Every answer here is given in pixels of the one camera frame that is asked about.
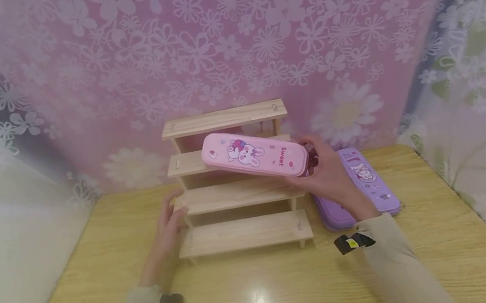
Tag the person's right hand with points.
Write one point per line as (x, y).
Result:
(336, 180)

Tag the person's left hand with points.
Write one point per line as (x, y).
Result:
(163, 249)

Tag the person's left fingers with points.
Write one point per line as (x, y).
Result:
(176, 209)

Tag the person's right thumb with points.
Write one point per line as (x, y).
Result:
(304, 180)

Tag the person's right fingers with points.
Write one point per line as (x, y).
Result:
(315, 143)

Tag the pink rabbit print pencil case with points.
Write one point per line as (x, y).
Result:
(252, 155)

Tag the wooden stepped display shelf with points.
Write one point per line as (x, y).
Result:
(244, 233)

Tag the person's right forearm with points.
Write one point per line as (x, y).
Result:
(401, 269)

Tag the plain purple pencil case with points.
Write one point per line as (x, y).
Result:
(332, 214)

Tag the purple printed pencil case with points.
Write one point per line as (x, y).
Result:
(373, 180)

